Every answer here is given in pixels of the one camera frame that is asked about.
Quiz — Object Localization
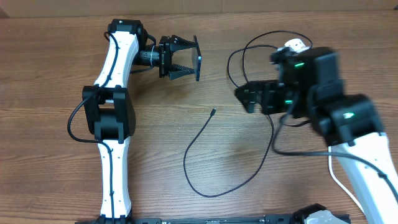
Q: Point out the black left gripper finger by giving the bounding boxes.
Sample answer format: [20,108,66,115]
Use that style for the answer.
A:
[170,35,196,52]
[169,64,195,80]

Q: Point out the blue Samsung Galaxy smartphone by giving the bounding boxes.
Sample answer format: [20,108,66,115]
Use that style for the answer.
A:
[192,35,201,82]

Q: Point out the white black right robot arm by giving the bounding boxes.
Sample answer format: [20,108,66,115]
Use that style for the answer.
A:
[234,47,397,223]

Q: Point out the white power strip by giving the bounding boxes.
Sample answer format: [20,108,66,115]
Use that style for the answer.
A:
[284,38,310,54]

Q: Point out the black USB charging cable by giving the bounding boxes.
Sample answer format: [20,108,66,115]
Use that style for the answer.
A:
[183,30,313,198]

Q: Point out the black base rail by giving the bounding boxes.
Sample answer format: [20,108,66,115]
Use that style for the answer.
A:
[74,203,351,224]

